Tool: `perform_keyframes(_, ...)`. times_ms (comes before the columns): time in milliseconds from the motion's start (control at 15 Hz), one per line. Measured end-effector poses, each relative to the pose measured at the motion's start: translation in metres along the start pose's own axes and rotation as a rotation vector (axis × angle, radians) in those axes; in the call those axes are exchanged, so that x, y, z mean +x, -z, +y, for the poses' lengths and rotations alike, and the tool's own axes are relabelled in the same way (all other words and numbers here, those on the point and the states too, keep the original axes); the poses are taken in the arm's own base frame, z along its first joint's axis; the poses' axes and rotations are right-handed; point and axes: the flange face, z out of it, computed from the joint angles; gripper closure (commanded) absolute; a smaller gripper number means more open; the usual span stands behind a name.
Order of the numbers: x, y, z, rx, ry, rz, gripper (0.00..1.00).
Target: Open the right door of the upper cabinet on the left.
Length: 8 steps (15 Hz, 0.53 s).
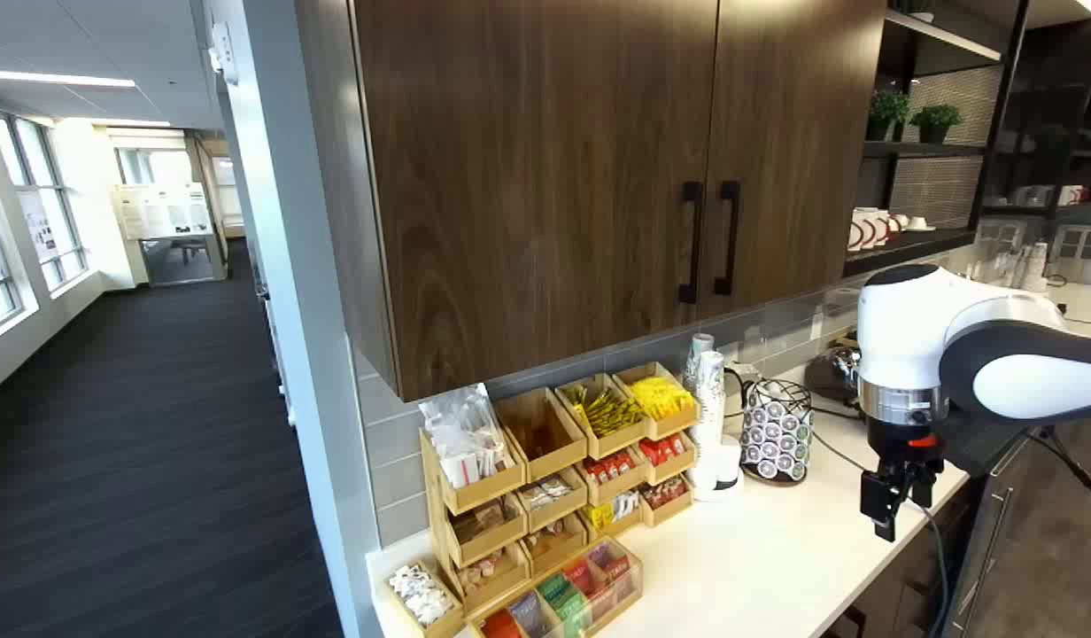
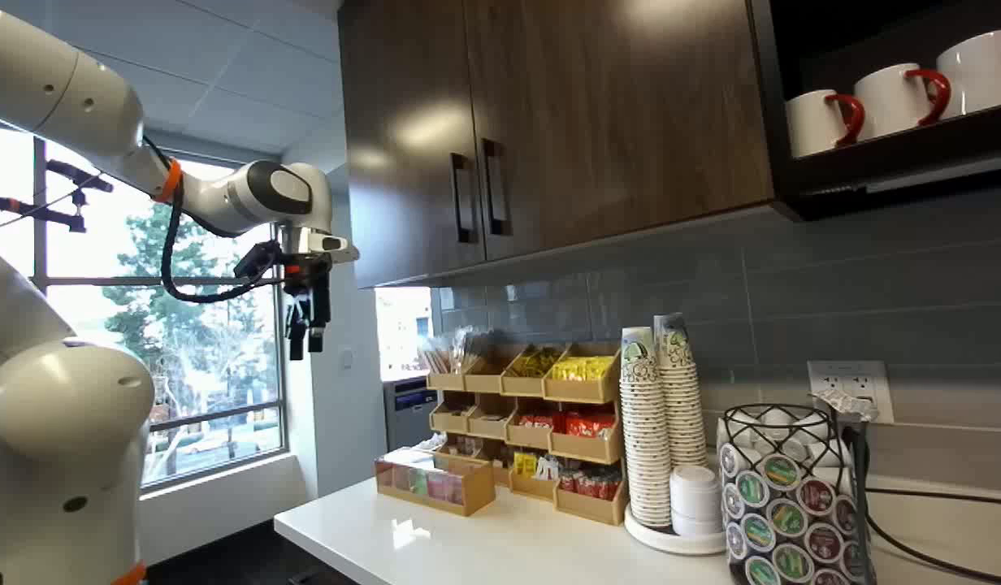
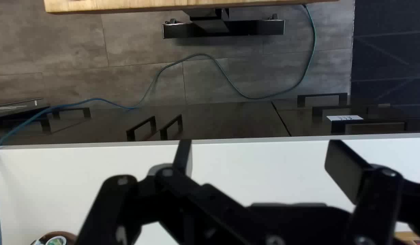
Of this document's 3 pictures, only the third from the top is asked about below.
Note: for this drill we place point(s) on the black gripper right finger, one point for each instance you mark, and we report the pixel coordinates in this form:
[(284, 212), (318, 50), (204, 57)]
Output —
[(378, 199)]

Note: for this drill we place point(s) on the dark lower cabinet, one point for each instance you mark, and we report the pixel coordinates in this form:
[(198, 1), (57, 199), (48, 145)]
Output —
[(228, 120)]

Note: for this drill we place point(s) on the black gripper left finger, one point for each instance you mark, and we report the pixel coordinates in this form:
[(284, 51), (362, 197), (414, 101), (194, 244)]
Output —
[(129, 205)]

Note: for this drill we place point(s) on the white label sticker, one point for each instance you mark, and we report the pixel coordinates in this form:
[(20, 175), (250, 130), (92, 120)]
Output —
[(346, 118)]

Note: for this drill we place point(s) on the light wooden table top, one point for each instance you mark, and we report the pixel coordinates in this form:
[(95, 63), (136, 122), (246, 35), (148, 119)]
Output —
[(174, 5)]

